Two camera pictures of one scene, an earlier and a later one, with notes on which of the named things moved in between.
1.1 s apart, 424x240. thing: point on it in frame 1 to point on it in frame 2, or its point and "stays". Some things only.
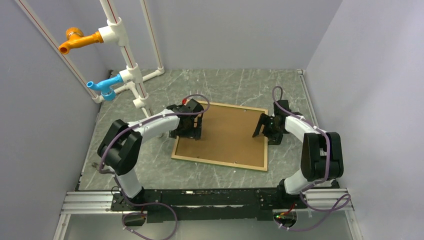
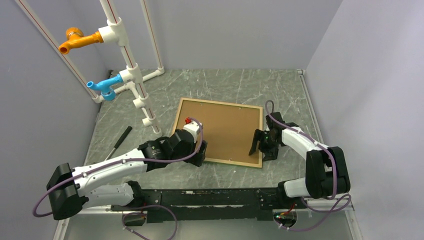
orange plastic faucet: [75, 37] stays
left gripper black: [194, 133] to [197, 159]
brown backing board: [226, 135] stays
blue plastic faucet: [107, 92] stays
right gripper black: [274, 139] to [269, 154]
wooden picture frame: [226, 138] stays
